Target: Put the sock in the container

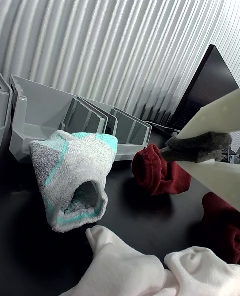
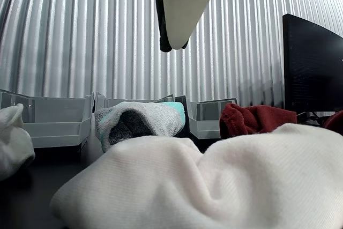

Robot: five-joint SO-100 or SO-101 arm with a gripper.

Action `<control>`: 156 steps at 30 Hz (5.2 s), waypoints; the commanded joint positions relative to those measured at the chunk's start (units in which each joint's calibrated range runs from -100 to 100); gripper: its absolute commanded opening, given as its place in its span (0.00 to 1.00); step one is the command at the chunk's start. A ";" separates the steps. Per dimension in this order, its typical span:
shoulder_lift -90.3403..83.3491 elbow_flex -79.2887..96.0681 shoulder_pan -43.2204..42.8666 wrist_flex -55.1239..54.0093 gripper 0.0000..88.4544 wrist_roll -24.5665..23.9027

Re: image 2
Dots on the dark red sock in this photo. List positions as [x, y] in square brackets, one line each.
[254, 121]
[335, 121]

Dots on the plain white sock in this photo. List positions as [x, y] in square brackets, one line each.
[214, 186]

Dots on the grey plastic bin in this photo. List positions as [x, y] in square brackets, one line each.
[206, 121]
[53, 129]
[112, 103]

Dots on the black computer monitor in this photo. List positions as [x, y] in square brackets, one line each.
[313, 65]

